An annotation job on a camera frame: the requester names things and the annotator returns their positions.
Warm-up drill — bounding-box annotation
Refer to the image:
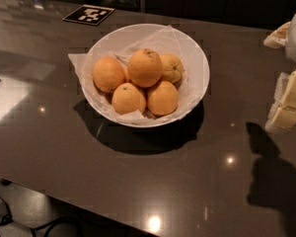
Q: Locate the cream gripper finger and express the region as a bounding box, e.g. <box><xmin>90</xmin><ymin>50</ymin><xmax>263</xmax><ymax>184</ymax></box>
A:
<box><xmin>265</xmin><ymin>69</ymin><xmax>296</xmax><ymax>133</ymax></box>
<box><xmin>263</xmin><ymin>22</ymin><xmax>290</xmax><ymax>48</ymax></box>

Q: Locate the orange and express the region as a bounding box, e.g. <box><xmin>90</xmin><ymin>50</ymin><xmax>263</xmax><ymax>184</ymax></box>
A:
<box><xmin>127</xmin><ymin>48</ymin><xmax>163</xmax><ymax>88</ymax></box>
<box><xmin>111</xmin><ymin>83</ymin><xmax>146</xmax><ymax>115</ymax></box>
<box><xmin>160</xmin><ymin>53</ymin><xmax>184</xmax><ymax>84</ymax></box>
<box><xmin>93</xmin><ymin>56</ymin><xmax>125</xmax><ymax>93</ymax></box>
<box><xmin>147</xmin><ymin>81</ymin><xmax>179</xmax><ymax>116</ymax></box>

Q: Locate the white ceramic bowl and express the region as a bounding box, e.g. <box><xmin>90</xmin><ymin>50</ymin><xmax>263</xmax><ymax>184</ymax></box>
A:
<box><xmin>81</xmin><ymin>23</ymin><xmax>211</xmax><ymax>128</ymax></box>

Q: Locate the white paper liner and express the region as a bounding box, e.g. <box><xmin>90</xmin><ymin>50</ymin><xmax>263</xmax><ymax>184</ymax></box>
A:
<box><xmin>67</xmin><ymin>25</ymin><xmax>205</xmax><ymax>126</ymax></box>

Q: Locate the black white marker card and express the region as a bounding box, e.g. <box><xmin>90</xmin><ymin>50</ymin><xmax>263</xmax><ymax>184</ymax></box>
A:
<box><xmin>63</xmin><ymin>5</ymin><xmax>114</xmax><ymax>26</ymax></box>

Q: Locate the black floor cable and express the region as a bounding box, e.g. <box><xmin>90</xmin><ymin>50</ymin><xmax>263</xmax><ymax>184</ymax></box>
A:
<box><xmin>0</xmin><ymin>175</ymin><xmax>83</xmax><ymax>237</ymax></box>

